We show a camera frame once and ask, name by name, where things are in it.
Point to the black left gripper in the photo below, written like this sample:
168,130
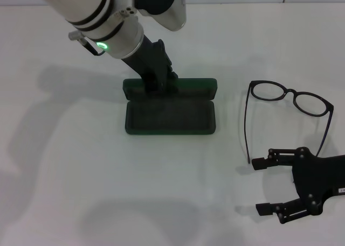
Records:
149,59

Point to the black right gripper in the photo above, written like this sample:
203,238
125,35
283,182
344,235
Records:
315,178

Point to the green glasses case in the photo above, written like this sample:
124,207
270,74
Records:
167,119

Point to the black glasses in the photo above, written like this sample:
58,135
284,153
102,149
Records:
290,90

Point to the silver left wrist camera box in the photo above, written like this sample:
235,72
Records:
172,12

